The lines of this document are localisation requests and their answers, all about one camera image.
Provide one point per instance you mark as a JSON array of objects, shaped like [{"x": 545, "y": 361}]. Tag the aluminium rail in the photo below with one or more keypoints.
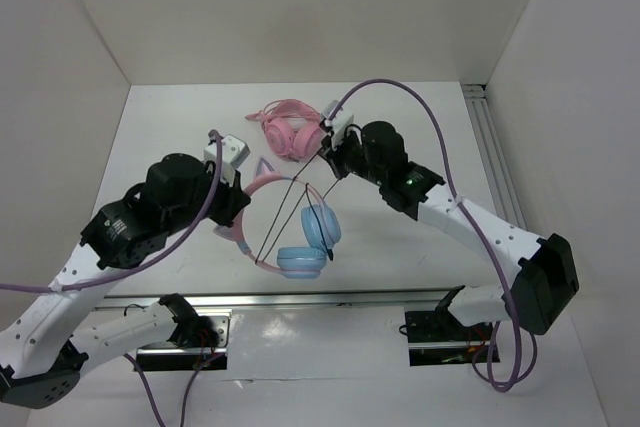
[
  {"x": 501, "y": 185},
  {"x": 316, "y": 299}
]

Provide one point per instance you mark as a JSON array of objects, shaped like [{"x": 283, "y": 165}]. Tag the pink blue cat-ear headphones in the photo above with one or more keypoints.
[{"x": 320, "y": 231}]

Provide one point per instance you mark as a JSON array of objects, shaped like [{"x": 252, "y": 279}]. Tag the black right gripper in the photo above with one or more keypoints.
[{"x": 334, "y": 155}]

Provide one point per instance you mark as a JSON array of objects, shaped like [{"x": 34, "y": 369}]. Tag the aluminium right side rail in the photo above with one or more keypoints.
[{"x": 501, "y": 185}]

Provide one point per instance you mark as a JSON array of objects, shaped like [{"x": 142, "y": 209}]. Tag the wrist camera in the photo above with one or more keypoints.
[
  {"x": 230, "y": 152},
  {"x": 339, "y": 122}
]

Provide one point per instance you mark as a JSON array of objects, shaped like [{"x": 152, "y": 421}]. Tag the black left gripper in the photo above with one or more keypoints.
[{"x": 234, "y": 199}]

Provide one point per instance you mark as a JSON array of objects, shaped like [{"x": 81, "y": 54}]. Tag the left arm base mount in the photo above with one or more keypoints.
[{"x": 205, "y": 346}]

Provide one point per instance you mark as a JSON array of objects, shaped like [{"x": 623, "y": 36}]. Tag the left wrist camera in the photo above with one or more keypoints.
[{"x": 230, "y": 152}]

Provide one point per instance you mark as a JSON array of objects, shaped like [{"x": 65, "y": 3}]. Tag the pink wrapped headphones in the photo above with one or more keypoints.
[{"x": 291, "y": 127}]

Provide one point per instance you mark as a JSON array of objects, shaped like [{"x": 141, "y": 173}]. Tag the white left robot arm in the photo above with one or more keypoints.
[{"x": 45, "y": 353}]

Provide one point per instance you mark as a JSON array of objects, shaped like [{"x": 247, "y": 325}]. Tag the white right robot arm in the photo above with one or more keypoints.
[{"x": 536, "y": 276}]

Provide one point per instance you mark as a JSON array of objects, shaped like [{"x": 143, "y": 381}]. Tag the aluminium front rail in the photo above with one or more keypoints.
[{"x": 316, "y": 299}]

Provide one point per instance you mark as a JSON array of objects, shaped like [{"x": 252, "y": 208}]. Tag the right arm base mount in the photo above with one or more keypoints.
[{"x": 434, "y": 340}]

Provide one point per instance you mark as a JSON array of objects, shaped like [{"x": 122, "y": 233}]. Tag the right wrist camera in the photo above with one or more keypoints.
[{"x": 339, "y": 122}]

